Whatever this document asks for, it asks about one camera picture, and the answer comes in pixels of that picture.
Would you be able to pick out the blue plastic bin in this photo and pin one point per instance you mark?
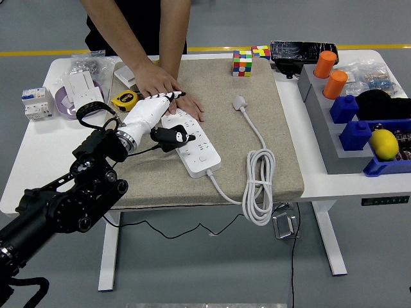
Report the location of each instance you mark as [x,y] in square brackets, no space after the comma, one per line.
[379,168]

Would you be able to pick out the clear bag of parts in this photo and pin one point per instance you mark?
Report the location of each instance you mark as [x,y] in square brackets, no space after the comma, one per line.
[372,77]

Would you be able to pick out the colourful puzzle cube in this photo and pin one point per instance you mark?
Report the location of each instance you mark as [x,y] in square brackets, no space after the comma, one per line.
[261,53]
[242,64]

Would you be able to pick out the white wall socket panel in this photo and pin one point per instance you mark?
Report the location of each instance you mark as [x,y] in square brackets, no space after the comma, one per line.
[88,96]

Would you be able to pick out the orange cylinder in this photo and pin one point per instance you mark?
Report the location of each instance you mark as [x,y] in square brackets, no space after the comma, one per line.
[325,64]
[335,85]

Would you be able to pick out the yellow lemon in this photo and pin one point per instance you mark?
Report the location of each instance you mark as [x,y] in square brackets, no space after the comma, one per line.
[383,144]

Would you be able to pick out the black plug adapter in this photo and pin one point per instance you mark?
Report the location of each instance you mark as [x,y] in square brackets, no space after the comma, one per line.
[167,147]

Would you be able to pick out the person's left forearm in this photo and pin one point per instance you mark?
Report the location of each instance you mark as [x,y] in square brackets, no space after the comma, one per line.
[176,32]

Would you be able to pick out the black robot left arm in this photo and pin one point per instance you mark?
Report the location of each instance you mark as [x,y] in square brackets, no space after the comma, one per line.
[57,205]

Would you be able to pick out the black cloth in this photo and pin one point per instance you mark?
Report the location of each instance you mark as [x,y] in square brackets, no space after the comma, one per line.
[382,104]

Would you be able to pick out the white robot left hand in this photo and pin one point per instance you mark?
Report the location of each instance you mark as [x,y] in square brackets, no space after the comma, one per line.
[144,115]

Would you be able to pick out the white table leg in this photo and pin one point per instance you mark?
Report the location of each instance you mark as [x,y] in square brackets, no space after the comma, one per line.
[109,256]
[330,244]

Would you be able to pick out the clear acrylic block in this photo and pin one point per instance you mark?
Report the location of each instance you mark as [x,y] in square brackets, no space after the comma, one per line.
[282,206]
[284,226]

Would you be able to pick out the black table control panel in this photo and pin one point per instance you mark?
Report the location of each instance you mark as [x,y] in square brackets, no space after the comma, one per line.
[385,201]

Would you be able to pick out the white power strip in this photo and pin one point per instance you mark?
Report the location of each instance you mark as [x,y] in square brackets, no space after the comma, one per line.
[200,160]

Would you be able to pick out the white wall switch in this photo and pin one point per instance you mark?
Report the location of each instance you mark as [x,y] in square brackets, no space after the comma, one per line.
[123,73]

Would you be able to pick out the person's right forearm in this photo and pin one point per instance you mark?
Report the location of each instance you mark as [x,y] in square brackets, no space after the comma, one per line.
[120,29]

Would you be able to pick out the clear bag of screws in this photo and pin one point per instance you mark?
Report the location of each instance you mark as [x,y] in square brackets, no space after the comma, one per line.
[85,65]

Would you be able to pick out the white switch panel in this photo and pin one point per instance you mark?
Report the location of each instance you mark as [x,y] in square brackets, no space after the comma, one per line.
[78,84]

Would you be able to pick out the grey-brown mat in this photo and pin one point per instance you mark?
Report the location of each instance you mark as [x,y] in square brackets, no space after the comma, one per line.
[224,144]

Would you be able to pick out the dark circuit board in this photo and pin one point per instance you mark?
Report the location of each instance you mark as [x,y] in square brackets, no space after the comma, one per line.
[404,138]

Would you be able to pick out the grey stepped block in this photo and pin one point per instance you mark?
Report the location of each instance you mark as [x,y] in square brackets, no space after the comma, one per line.
[324,128]

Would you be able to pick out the yellow tape measure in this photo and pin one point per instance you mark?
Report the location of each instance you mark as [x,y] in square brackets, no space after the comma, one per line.
[125,99]

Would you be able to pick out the person's left hand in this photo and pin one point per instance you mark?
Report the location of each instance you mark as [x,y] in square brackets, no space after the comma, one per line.
[191,104]

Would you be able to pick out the blue block with knob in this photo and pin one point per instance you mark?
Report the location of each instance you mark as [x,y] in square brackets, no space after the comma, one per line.
[354,138]
[343,110]

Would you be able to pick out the white circuit breaker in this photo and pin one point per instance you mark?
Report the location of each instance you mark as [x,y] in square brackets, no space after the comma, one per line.
[35,102]

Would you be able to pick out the person's right hand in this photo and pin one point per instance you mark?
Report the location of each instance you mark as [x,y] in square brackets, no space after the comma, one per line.
[154,81]

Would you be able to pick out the purple bowl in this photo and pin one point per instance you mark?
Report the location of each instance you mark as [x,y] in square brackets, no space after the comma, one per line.
[59,96]

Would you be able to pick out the black plastic-wrapped box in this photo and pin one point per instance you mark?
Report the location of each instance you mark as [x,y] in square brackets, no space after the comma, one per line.
[298,51]

